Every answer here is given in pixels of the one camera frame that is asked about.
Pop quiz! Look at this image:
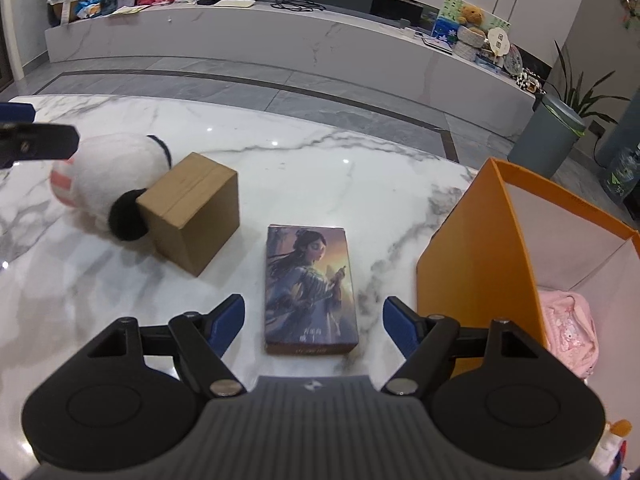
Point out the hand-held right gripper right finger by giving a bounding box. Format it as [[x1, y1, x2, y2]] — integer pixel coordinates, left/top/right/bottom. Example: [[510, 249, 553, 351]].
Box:
[[382, 296, 545, 397]]

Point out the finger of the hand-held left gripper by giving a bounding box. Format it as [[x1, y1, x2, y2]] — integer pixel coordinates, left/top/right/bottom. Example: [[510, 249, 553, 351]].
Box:
[[0, 122, 81, 169], [0, 102, 36, 123]]

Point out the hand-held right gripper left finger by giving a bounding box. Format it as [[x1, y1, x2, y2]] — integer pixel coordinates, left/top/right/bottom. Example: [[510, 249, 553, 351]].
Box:
[[90, 293, 246, 399]]

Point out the white plush toy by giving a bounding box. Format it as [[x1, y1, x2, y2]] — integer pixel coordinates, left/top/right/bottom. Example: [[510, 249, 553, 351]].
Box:
[[49, 132, 173, 243]]

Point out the illustrated card box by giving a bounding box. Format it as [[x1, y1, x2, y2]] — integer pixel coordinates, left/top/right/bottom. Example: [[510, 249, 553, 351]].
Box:
[[263, 224, 360, 356]]

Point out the pink pouch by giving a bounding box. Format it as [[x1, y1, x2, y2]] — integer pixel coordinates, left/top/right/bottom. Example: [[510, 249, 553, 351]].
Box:
[[537, 289, 601, 380]]

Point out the brown cardboard box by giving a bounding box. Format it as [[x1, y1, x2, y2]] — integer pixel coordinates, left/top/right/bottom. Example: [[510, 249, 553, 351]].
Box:
[[136, 152, 240, 277]]

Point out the white marble cabinet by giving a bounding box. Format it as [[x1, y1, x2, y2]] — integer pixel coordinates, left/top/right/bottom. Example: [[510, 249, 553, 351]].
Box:
[[44, 0, 551, 141]]

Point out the grey trash bin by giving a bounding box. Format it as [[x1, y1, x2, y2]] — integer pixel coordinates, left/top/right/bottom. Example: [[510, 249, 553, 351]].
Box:
[[507, 92, 587, 178]]

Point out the white bottle orange cap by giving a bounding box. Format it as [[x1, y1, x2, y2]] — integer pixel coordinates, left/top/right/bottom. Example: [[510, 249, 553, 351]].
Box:
[[596, 417, 634, 480]]

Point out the woven basket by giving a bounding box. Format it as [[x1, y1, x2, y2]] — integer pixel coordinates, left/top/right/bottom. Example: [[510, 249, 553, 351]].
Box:
[[457, 25, 489, 47], [452, 40, 483, 61]]

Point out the green leafy plant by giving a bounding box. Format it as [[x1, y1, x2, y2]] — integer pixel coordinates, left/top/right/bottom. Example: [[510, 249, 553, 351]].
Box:
[[542, 40, 632, 126]]

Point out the glass plate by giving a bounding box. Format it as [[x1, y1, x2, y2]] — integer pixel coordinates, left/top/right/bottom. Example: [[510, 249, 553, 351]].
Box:
[[502, 45, 524, 76]]

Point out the white fan-shaped card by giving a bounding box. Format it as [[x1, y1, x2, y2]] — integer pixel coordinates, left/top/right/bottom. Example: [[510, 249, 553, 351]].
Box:
[[487, 27, 511, 56]]

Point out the green picture board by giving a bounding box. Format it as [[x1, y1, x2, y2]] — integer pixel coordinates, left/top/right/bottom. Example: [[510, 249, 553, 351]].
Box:
[[432, 0, 511, 45]]

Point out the black cable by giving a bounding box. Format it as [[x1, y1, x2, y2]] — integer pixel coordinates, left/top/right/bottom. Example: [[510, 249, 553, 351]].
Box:
[[271, 0, 327, 12]]

